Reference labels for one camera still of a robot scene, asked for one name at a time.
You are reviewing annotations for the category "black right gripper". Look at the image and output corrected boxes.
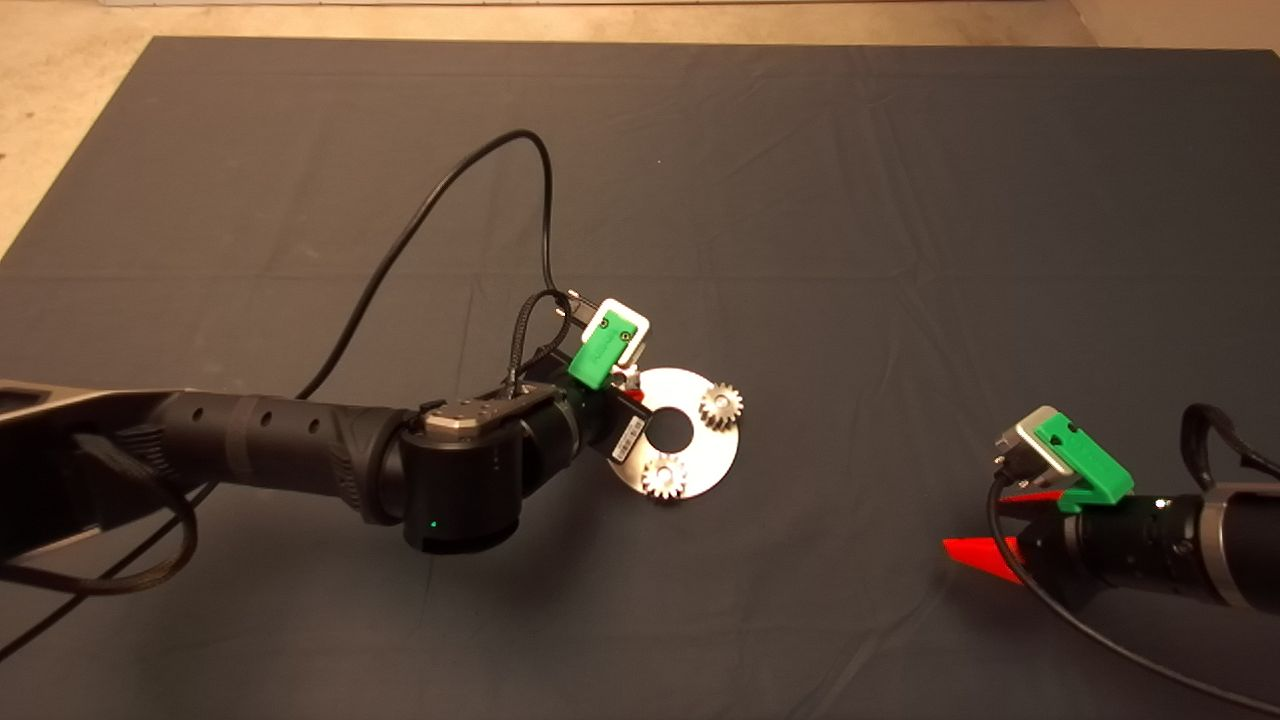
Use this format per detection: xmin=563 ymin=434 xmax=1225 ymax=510
xmin=942 ymin=490 xmax=1206 ymax=601

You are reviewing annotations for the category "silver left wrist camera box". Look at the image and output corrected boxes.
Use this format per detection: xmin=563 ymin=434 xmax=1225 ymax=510
xmin=585 ymin=297 xmax=651 ymax=367

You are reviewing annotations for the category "green left camera mount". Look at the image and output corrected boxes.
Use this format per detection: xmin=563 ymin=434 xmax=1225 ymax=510
xmin=567 ymin=310 xmax=642 ymax=391

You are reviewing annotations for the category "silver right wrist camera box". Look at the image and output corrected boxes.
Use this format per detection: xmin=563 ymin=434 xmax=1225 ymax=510
xmin=995 ymin=406 xmax=1076 ymax=491

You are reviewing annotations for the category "black braided cable loop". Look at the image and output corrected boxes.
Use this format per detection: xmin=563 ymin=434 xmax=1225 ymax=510
xmin=505 ymin=289 xmax=574 ymax=397
xmin=1180 ymin=404 xmax=1280 ymax=491

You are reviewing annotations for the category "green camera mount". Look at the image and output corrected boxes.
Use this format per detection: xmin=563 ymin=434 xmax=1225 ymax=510
xmin=567 ymin=310 xmax=642 ymax=391
xmin=1035 ymin=415 xmax=1136 ymax=515

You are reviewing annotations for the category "thin black left camera cable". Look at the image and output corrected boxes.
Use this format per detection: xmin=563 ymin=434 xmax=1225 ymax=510
xmin=295 ymin=128 xmax=603 ymax=401

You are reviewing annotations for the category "round metal carrier plate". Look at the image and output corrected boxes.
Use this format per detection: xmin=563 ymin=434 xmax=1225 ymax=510
xmin=603 ymin=368 xmax=741 ymax=498

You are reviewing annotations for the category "green right camera mount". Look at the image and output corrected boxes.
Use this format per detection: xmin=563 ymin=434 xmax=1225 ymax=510
xmin=1035 ymin=415 xmax=1136 ymax=515

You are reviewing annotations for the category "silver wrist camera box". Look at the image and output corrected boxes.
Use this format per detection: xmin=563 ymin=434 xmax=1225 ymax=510
xmin=995 ymin=406 xmax=1076 ymax=491
xmin=585 ymin=297 xmax=651 ymax=367

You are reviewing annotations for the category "black braided sleeve cable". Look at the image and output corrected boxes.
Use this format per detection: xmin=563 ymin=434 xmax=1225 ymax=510
xmin=0 ymin=430 xmax=199 ymax=663

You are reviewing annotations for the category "dark grey table cloth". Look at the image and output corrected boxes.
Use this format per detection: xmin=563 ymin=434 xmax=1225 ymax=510
xmin=0 ymin=35 xmax=1280 ymax=720

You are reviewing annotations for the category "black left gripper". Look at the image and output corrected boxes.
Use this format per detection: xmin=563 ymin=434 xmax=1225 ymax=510
xmin=522 ymin=345 xmax=650 ymax=471

